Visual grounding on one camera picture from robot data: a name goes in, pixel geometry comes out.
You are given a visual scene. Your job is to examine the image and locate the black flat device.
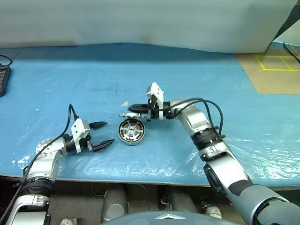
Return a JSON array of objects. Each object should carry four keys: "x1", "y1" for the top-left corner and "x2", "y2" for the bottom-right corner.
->
[{"x1": 0, "y1": 64, "x2": 12, "y2": 98}]

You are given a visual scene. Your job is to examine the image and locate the black device cable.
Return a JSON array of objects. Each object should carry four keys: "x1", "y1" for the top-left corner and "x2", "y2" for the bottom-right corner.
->
[{"x1": 0, "y1": 54, "x2": 13, "y2": 67}]

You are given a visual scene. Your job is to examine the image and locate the grey rounded cylinder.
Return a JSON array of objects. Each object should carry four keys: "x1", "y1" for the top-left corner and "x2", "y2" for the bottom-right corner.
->
[
  {"x1": 102, "y1": 187, "x2": 129, "y2": 221},
  {"x1": 167, "y1": 188, "x2": 198, "y2": 213}
]

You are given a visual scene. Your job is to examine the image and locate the round motor housing copper windings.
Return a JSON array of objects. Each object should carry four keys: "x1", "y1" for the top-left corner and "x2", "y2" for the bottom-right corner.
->
[{"x1": 117, "y1": 118, "x2": 146, "y2": 147}]

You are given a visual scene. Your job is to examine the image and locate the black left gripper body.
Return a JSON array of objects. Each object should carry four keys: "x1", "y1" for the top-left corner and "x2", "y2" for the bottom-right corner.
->
[{"x1": 79, "y1": 132, "x2": 96, "y2": 153}]

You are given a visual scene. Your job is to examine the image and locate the white backdrop board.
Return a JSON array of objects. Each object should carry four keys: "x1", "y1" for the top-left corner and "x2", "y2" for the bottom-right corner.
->
[{"x1": 0, "y1": 0, "x2": 297, "y2": 55}]

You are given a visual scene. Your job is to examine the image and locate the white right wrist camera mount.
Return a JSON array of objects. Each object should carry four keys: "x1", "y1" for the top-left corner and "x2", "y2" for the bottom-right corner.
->
[{"x1": 146, "y1": 82, "x2": 165, "y2": 120}]

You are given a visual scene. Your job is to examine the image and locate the thin dark cable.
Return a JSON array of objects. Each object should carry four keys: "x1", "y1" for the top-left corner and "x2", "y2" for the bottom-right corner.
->
[{"x1": 283, "y1": 41, "x2": 300, "y2": 59}]

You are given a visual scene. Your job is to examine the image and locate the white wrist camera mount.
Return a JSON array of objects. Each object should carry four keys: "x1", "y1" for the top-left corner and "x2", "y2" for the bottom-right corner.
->
[
  {"x1": 146, "y1": 82, "x2": 165, "y2": 120},
  {"x1": 70, "y1": 118, "x2": 91, "y2": 154}
]

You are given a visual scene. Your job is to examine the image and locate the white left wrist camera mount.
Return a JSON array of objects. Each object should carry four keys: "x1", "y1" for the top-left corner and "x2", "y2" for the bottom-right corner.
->
[{"x1": 70, "y1": 118, "x2": 91, "y2": 154}]

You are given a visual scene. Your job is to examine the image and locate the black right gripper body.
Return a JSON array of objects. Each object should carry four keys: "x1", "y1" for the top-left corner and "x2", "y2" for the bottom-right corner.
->
[{"x1": 147, "y1": 95, "x2": 160, "y2": 121}]

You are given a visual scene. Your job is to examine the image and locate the spoked silver rotor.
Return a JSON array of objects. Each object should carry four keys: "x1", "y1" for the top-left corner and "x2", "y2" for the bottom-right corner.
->
[{"x1": 119, "y1": 119, "x2": 144, "y2": 142}]

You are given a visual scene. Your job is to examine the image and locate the small white screwdriver tool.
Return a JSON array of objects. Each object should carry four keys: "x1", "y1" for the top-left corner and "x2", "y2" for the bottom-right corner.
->
[{"x1": 119, "y1": 112, "x2": 143, "y2": 119}]

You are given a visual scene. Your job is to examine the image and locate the blue plastic table mat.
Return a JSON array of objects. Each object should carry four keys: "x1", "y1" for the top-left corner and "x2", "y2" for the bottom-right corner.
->
[{"x1": 0, "y1": 43, "x2": 300, "y2": 187}]

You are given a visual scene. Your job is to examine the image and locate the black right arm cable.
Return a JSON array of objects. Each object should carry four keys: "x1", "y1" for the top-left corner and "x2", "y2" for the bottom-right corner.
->
[{"x1": 164, "y1": 97, "x2": 226, "y2": 140}]

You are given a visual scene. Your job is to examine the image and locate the grey robot chest silver emblem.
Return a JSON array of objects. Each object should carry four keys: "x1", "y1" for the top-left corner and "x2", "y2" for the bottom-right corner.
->
[{"x1": 100, "y1": 210, "x2": 235, "y2": 225}]

